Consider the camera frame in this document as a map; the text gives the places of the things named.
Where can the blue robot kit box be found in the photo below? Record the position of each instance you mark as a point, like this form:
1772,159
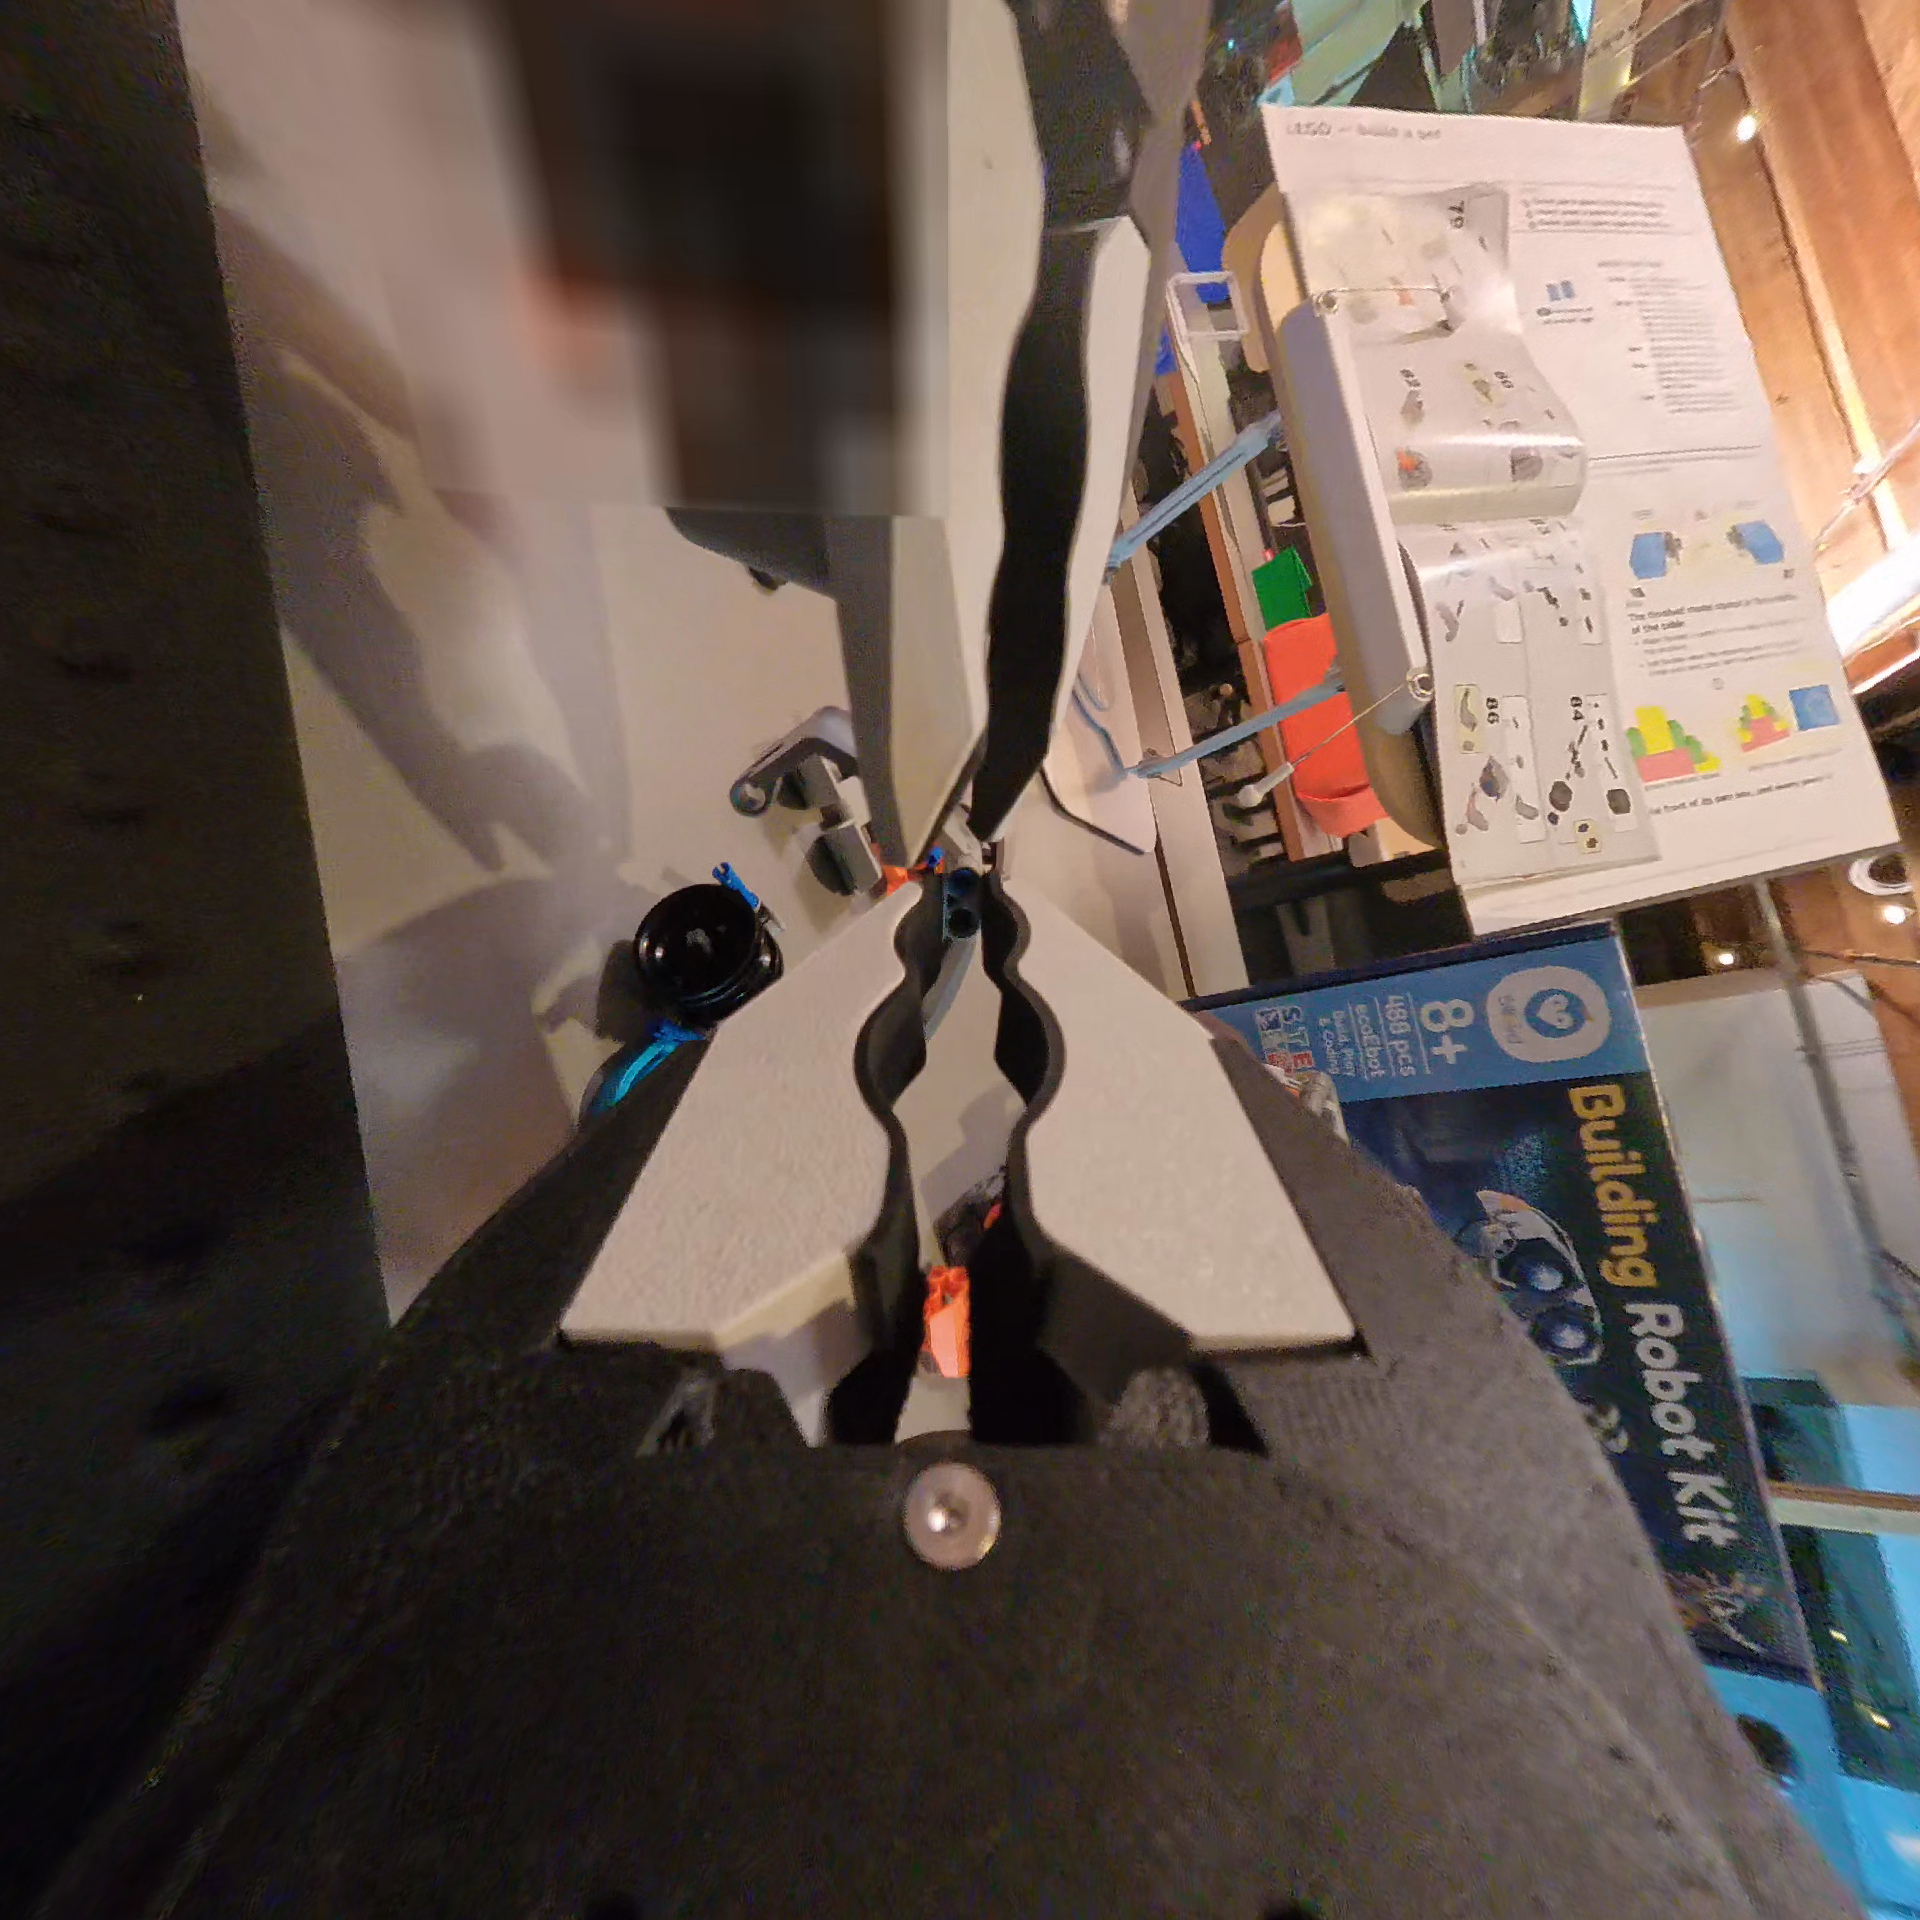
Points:
1500,1139

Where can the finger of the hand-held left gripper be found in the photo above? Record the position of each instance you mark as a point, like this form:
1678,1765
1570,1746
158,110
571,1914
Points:
915,676
1118,329

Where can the black wheel brick assembly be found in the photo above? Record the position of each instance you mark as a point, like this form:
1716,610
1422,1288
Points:
702,952

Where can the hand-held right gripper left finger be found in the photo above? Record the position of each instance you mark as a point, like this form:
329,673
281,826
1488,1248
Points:
736,1187

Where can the green plastic container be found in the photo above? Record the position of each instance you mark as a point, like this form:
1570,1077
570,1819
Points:
1283,588

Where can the grey orange tracked toy robot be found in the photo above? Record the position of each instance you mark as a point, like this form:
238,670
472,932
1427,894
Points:
948,1321

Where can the orange plastic container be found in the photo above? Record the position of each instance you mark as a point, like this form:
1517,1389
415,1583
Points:
1321,719

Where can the silver ventilation duct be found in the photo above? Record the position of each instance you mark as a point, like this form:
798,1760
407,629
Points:
1882,600

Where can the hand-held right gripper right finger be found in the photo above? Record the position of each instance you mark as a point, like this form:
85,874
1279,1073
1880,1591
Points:
1186,1201

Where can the blue brick separator tool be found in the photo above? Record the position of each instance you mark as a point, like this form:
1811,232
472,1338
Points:
645,1064

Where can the blue pin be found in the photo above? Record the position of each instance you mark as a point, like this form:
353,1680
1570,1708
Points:
958,902

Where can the white booklet stand plate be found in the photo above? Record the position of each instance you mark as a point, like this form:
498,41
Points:
1348,496

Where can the grey orange brick assembly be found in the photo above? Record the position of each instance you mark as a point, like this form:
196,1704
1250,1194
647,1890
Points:
840,854

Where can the white instruction booklet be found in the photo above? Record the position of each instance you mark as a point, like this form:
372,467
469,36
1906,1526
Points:
1650,377

